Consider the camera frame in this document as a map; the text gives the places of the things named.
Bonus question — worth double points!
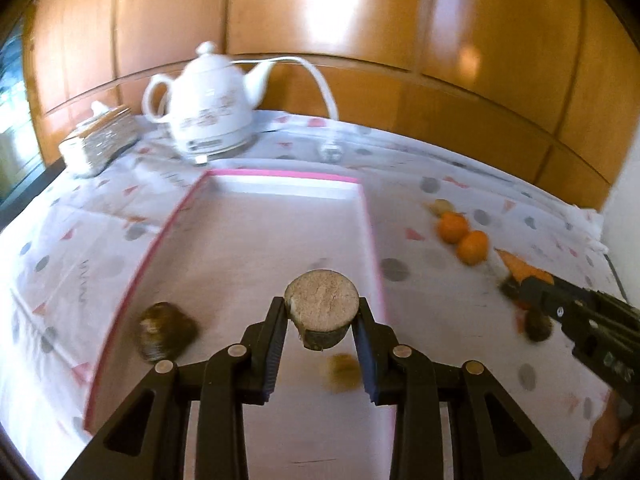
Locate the white printed tablecloth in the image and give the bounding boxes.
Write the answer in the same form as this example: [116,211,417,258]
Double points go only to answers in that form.
[0,107,626,480]

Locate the dark brown round lump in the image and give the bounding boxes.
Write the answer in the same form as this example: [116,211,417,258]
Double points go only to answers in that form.
[137,301,197,363]
[522,307,555,345]

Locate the pink-rimmed white tray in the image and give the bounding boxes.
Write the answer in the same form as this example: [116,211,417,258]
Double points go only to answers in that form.
[82,167,401,480]

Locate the wooden glass door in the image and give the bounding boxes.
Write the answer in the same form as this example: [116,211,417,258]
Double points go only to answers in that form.
[0,30,46,206]

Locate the orange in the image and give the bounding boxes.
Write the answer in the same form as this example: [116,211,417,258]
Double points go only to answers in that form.
[456,230,489,266]
[436,211,472,245]

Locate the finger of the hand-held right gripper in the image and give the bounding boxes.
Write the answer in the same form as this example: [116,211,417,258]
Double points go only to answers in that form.
[519,276,601,341]

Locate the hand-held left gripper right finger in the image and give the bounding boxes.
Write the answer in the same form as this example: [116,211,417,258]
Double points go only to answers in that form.
[352,297,576,480]

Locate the small yellowish fruit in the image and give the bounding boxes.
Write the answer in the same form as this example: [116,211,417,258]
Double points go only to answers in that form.
[320,352,362,392]

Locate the kettle base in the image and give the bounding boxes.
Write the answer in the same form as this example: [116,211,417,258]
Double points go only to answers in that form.
[175,132,258,166]

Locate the person's right hand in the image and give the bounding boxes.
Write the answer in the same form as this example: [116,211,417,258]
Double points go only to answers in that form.
[582,390,633,480]

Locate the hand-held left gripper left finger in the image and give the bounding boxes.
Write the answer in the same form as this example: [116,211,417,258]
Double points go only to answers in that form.
[62,296,288,480]

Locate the carrot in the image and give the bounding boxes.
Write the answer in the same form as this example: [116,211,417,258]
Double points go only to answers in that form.
[494,247,555,286]

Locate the white power cord with plug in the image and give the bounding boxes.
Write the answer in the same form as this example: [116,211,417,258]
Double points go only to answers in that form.
[232,55,343,163]

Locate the silver patterned tissue box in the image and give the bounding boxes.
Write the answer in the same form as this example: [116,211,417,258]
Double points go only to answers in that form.
[59,101,141,178]

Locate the white ceramic electric kettle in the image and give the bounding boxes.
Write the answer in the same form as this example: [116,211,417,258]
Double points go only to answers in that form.
[142,41,273,153]

